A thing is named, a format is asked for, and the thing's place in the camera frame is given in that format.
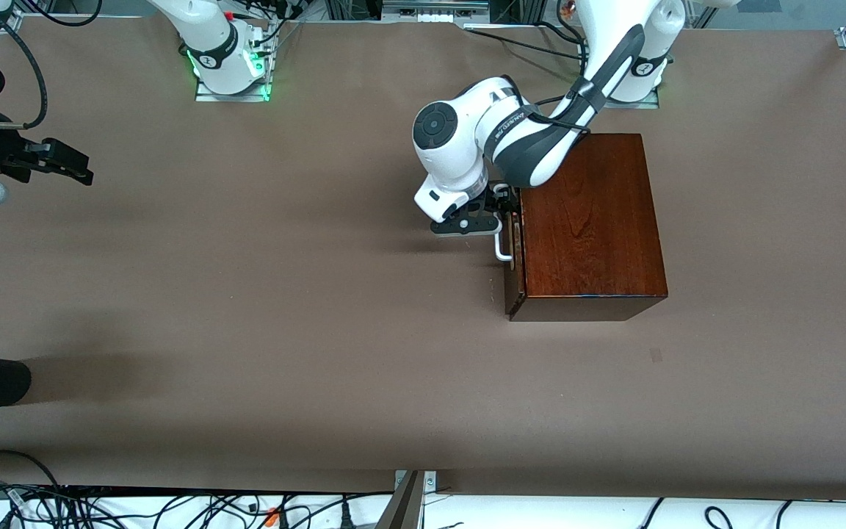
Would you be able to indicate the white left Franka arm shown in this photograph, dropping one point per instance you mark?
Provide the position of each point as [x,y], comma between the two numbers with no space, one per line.
[460,132]

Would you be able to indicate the dark brown wooden cabinet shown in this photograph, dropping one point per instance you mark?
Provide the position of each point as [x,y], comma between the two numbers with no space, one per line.
[592,220]

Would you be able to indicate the grey slanted metal strut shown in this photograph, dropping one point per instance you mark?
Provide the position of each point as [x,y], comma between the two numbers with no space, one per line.
[401,510]

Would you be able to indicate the white power strip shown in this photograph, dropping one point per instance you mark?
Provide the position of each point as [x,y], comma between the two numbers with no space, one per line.
[430,16]

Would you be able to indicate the small metal edge bracket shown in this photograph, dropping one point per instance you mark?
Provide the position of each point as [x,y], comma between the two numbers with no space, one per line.
[430,481]

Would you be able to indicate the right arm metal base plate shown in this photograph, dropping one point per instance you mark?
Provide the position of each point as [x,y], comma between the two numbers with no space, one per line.
[247,96]

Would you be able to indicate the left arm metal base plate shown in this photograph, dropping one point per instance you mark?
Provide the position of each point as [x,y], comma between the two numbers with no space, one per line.
[640,104]

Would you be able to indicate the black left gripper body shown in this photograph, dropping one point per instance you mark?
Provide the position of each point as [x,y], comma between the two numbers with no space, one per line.
[502,198]

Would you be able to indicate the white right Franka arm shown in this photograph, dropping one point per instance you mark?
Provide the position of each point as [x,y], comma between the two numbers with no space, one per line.
[214,37]

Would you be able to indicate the aluminium frame profile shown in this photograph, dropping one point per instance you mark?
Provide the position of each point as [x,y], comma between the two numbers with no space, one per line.
[12,23]

